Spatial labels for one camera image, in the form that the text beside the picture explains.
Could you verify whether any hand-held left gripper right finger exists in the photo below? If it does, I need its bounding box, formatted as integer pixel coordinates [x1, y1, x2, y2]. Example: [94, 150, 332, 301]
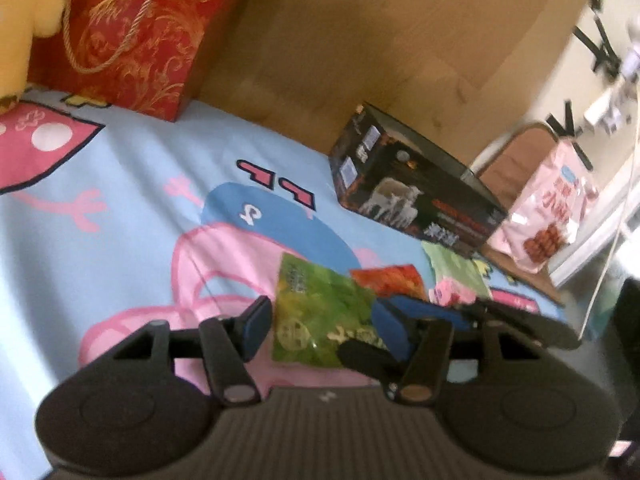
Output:
[372, 300, 541, 406]

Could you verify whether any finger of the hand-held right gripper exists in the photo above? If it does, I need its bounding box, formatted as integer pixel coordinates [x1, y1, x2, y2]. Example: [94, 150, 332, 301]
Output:
[377, 294, 481, 333]
[337, 339, 403, 386]

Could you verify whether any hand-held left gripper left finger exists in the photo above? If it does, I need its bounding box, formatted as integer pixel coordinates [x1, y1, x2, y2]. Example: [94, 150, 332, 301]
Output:
[112, 296, 273, 407]

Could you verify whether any green and gold snack packet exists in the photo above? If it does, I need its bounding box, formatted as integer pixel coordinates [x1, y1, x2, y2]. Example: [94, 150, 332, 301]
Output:
[271, 252, 388, 368]

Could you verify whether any long pink snack packet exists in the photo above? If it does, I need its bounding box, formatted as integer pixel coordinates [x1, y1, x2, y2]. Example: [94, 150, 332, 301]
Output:
[430, 280, 540, 313]

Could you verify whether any orange snack packet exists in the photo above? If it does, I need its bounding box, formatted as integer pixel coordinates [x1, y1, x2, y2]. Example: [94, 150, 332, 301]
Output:
[350, 264, 428, 302]

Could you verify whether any light green snack packet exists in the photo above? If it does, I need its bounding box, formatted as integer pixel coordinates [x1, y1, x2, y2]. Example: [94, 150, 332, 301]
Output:
[421, 241, 493, 303]

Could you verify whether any large pink snack bag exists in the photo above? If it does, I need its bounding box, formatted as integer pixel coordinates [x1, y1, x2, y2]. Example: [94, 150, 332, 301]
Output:
[487, 140, 598, 275]

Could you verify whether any black printed box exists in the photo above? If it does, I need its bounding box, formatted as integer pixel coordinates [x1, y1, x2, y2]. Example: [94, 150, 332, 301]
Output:
[329, 102, 508, 256]

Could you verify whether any cartoon printed bedsheet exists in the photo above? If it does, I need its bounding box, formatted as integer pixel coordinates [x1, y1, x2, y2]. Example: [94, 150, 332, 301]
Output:
[0, 85, 601, 480]

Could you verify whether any white power adapter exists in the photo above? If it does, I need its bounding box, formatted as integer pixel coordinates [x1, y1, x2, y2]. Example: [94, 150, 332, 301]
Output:
[582, 82, 628, 133]

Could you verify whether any wooden headboard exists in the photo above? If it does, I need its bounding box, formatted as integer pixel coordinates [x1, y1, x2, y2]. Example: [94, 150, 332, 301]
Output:
[187, 0, 591, 181]

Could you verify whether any red gift bag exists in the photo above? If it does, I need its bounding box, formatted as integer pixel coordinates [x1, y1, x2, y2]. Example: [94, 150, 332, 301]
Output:
[27, 0, 261, 123]

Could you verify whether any yellow plush toy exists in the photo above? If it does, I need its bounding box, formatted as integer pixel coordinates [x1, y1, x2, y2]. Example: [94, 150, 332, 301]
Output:
[0, 0, 68, 113]

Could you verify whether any white cable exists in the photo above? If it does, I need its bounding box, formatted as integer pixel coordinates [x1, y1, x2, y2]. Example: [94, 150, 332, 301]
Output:
[577, 110, 640, 341]

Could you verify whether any black wall bracket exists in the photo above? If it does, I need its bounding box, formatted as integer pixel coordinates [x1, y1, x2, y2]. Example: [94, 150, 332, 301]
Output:
[545, 100, 593, 171]
[572, 7, 623, 76]

